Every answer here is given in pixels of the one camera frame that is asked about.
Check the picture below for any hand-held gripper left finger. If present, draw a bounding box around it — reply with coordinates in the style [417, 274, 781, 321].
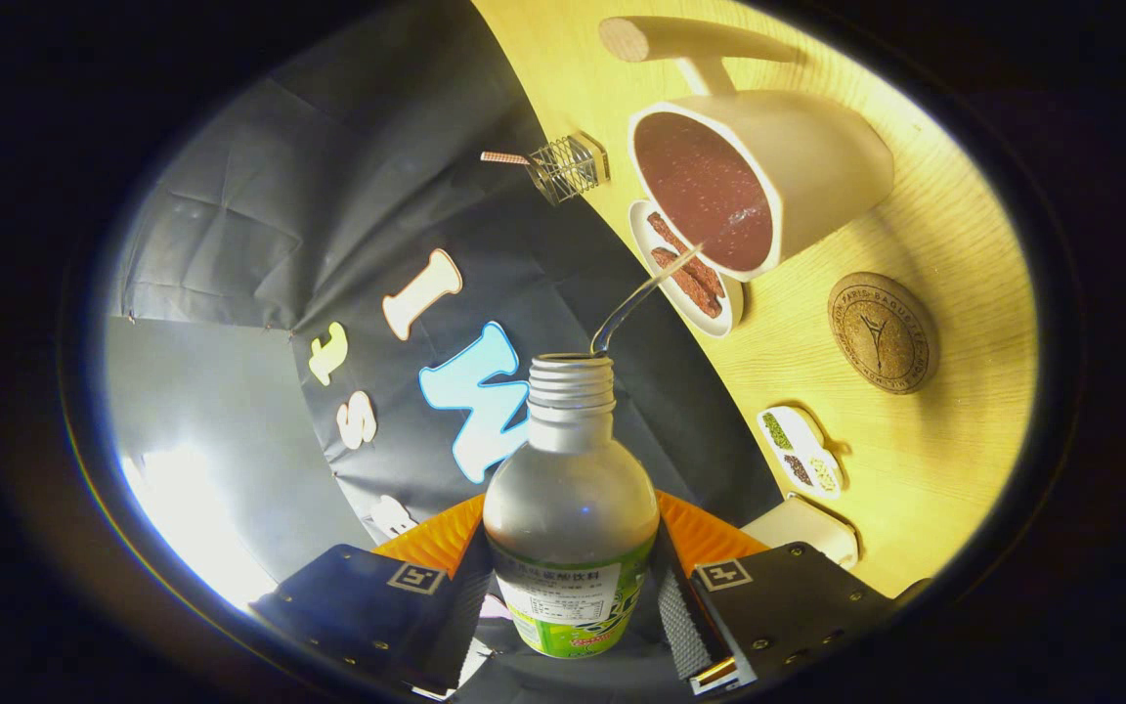
[250, 494, 494, 697]

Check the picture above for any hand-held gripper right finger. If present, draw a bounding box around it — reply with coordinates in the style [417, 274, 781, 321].
[651, 489, 901, 697]

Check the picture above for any silver bottle with green label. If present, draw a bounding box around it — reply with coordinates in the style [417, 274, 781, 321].
[483, 352, 662, 659]

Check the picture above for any clear juice stream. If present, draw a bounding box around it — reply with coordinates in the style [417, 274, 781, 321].
[590, 242, 706, 355]

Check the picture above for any round cork coaster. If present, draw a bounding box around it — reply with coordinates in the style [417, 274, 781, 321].
[827, 272, 939, 395]

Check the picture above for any cream cup with wooden handle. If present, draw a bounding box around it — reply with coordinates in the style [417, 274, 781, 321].
[598, 15, 896, 283]

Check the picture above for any white toaster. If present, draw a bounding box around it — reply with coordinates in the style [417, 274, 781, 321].
[741, 494, 859, 571]

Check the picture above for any white divided dish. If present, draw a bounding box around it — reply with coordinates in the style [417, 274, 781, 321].
[757, 405, 845, 502]

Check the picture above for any wooden table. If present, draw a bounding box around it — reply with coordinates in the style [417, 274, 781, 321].
[470, 0, 1038, 599]

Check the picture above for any white round plate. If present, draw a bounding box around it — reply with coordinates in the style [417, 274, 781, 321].
[628, 199, 746, 338]

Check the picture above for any red-brown meat slice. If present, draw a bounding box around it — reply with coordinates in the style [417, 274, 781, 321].
[651, 246, 722, 319]
[646, 211, 726, 299]

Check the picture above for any wire basket holder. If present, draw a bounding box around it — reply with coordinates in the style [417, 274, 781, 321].
[527, 132, 611, 205]

